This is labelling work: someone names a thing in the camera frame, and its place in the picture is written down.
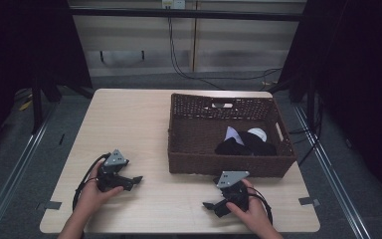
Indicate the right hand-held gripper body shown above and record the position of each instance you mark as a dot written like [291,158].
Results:
[233,187]

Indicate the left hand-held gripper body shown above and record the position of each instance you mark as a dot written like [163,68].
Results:
[115,159]

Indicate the person's right hand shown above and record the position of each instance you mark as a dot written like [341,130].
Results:
[253,212]

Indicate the person's left hand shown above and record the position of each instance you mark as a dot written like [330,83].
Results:
[93,197]

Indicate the black cloth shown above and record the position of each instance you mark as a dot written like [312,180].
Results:
[255,146]

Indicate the pale lavender cloth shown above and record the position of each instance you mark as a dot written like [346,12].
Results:
[232,134]

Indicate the brown woven basket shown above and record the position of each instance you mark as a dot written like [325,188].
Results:
[195,142]

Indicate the white round cap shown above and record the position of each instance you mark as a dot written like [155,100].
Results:
[258,132]

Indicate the grey tape mark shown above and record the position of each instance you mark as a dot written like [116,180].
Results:
[309,201]
[49,205]

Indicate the black metal stand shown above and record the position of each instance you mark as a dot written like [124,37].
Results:
[37,106]

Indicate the yellow strip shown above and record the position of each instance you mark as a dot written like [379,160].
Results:
[25,105]

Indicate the dark curtain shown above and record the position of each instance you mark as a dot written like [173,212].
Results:
[358,83]
[20,49]

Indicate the black horizontal bar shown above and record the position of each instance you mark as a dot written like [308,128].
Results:
[185,14]

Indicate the metal floor rail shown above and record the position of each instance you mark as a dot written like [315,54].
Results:
[331,179]
[16,166]

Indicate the white wall socket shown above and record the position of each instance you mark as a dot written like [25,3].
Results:
[173,4]

